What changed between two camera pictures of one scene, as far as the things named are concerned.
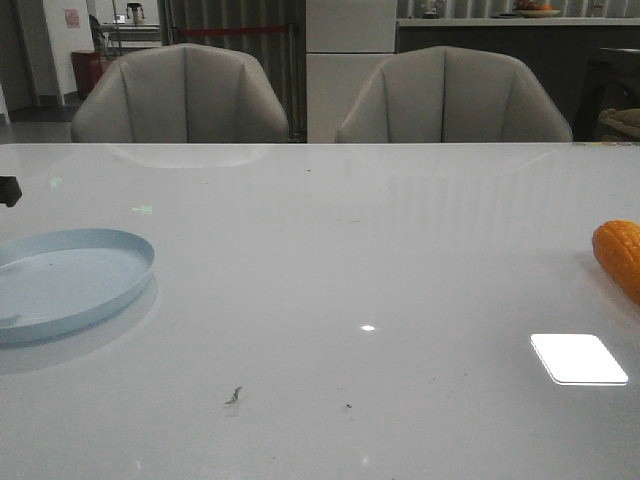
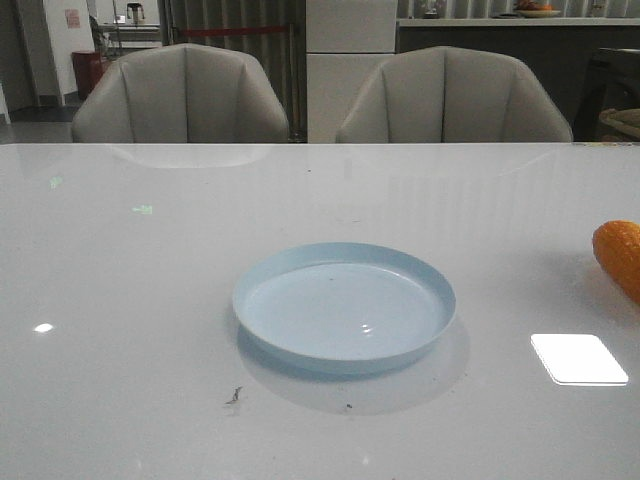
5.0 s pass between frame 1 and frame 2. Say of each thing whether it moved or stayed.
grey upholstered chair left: stayed
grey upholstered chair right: stayed
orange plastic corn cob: stayed
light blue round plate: moved
